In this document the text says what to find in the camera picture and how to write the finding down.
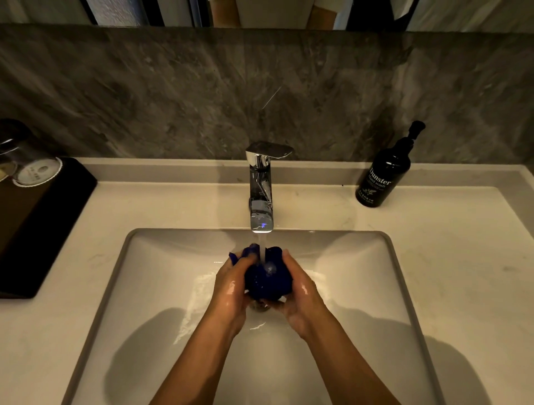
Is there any upturned glass with paper cover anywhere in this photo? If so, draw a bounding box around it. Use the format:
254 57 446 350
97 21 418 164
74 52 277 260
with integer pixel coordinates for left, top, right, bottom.
0 119 63 187

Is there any chrome sink faucet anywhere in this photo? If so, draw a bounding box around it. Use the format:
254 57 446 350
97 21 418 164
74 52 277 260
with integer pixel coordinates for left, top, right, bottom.
245 141 295 234

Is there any person's right hand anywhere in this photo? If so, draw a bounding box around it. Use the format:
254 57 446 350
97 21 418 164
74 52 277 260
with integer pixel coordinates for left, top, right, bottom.
266 249 331 340

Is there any person's left hand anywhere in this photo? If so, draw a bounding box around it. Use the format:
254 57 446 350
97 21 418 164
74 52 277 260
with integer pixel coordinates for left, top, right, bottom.
208 252 259 337

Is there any black rectangular tray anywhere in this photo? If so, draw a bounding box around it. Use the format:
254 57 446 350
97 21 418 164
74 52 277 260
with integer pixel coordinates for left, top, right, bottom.
0 156 98 300

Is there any wall mirror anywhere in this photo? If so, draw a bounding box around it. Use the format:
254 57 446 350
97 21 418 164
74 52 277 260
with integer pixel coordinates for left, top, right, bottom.
0 0 534 32

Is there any white rectangular sink basin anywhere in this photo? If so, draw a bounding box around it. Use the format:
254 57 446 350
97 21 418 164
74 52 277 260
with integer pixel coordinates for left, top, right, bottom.
62 228 445 405

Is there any black pump soap bottle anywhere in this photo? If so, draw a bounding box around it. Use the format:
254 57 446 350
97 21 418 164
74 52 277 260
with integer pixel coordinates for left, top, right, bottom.
355 120 426 208

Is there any person's left forearm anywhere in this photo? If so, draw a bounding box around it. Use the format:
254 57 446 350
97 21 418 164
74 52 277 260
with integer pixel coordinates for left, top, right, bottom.
149 319 241 405

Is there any dark blue wet cloth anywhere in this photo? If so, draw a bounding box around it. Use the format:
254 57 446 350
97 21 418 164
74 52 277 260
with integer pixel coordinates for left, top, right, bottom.
229 245 295 302

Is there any person's right forearm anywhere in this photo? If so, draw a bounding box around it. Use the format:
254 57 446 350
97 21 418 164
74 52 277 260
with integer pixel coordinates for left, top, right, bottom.
300 310 402 405

